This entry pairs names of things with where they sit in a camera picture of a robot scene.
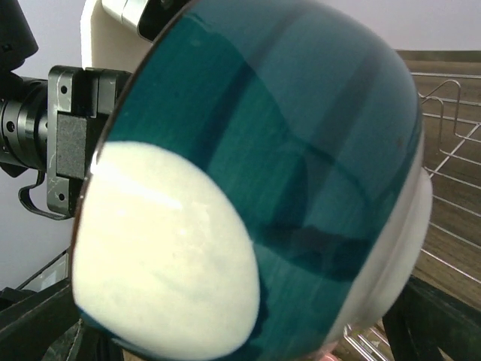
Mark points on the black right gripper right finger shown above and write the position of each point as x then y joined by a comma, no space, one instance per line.
425,322

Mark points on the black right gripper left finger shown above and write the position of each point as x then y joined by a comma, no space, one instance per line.
46,325

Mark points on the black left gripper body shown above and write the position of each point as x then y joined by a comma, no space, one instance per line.
79,102

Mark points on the white and teal bowl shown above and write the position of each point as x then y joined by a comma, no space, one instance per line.
258,188

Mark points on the chrome wire dish rack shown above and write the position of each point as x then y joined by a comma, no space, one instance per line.
450,259

